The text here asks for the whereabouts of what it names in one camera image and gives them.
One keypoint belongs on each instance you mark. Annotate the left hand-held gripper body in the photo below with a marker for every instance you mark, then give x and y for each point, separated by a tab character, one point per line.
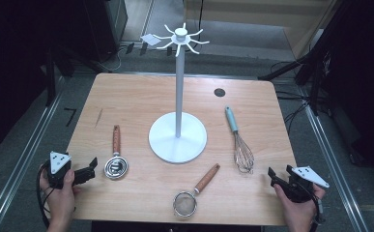
59	179

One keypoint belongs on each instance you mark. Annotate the black round table grommet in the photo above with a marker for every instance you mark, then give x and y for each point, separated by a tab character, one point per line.
219	92

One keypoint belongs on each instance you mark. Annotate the person's left hand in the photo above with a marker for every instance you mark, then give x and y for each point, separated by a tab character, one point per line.
60	203

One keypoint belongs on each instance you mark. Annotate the black cabinet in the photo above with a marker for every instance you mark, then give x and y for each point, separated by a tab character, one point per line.
105	29

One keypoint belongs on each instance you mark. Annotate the metal floor rail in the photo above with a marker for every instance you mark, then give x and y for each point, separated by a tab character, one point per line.
23	161
332	161

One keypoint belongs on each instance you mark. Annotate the person's right hand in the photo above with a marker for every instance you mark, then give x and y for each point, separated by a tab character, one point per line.
299	212

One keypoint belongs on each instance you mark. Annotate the white utensil rack stand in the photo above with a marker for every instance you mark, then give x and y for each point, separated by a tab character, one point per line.
178	96

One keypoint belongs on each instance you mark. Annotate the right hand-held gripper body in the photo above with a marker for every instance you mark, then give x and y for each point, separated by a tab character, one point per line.
299	191

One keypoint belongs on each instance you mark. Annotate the black metal stand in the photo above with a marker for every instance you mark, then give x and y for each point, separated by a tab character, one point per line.
50	80
313	64

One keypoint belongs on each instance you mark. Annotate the white paper card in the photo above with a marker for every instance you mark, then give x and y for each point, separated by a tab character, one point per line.
150	39

